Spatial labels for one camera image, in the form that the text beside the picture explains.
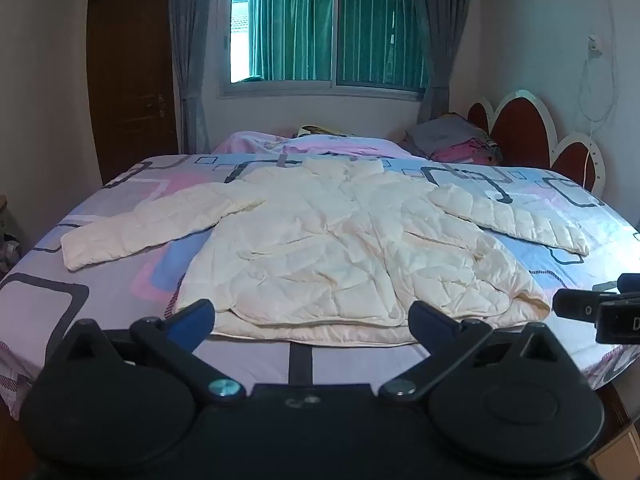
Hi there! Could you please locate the green curtain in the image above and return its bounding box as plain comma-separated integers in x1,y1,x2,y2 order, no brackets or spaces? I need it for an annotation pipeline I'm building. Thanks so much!
248,0,429,86

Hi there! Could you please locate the bed with patterned sheet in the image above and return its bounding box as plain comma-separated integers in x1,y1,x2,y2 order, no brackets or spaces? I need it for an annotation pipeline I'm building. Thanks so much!
0,130,640,408

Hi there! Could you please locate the red and white headboard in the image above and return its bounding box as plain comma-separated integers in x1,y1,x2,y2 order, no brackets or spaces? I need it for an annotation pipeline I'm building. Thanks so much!
466,89,609,194

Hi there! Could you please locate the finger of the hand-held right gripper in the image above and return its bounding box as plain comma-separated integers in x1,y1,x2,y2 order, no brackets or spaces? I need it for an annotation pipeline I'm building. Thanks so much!
553,288,602,322

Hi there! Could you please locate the pink blanket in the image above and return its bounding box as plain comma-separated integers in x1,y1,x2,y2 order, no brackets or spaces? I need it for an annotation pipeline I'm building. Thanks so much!
212,130,427,162

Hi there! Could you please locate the pink printed cloth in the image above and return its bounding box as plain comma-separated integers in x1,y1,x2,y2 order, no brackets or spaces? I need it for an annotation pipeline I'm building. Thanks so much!
431,136,504,166

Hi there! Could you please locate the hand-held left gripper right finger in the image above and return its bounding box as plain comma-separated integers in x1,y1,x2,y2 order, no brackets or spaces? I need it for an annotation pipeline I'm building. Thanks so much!
378,300,568,403

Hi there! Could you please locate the sliding window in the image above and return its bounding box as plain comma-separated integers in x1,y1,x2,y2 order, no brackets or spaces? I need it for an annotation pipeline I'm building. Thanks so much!
219,0,432,102

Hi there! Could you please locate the brown wooden door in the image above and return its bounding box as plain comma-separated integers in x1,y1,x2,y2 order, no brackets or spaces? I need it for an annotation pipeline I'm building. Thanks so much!
86,0,181,186

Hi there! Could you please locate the cream puffer jacket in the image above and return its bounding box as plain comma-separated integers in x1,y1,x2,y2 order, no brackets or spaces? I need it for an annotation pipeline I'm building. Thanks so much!
60,156,592,345

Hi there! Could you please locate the grey curtain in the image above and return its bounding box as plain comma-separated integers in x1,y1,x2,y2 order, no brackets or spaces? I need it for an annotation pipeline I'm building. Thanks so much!
167,0,227,154
414,0,476,127

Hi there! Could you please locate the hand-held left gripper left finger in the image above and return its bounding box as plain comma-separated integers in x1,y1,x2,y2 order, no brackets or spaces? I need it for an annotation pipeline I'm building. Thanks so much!
62,299,246,403

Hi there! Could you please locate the yellow printed cloth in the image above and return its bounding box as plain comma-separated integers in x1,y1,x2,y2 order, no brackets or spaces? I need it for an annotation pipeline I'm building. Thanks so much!
297,124,347,138

